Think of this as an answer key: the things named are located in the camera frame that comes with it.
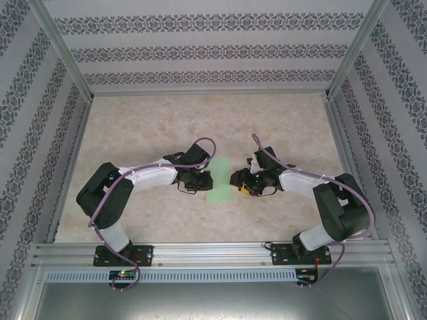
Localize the grey metal sheet panel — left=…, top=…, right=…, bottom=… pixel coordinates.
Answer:
left=33, top=282, right=411, bottom=320

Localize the long aluminium mounting rail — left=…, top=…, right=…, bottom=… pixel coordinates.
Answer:
left=31, top=241, right=394, bottom=267

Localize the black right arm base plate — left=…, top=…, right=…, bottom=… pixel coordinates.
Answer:
left=270, top=243, right=333, bottom=267

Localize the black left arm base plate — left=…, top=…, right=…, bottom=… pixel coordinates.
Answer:
left=92, top=245, right=155, bottom=267

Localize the slotted grey cable duct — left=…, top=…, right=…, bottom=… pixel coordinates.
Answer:
left=45, top=269, right=298, bottom=283

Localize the aluminium frame post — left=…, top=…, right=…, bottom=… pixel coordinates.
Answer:
left=28, top=0, right=94, bottom=103
left=325, top=0, right=390, bottom=99

